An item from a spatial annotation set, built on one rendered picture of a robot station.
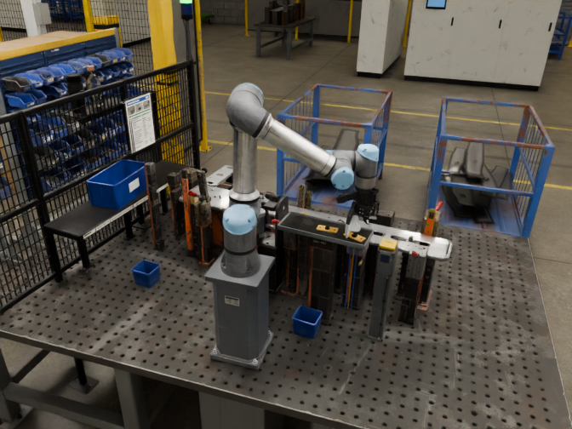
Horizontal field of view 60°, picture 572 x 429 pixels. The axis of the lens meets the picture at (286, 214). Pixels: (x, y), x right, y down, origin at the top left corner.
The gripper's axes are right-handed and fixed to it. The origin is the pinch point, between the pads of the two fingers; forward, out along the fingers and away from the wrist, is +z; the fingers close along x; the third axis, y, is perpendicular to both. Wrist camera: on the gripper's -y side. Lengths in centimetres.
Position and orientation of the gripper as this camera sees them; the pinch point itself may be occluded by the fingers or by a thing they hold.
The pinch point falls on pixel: (355, 231)
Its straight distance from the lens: 196.4
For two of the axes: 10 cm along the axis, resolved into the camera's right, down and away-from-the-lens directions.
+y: 7.7, 3.1, -5.6
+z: -0.2, 8.8, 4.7
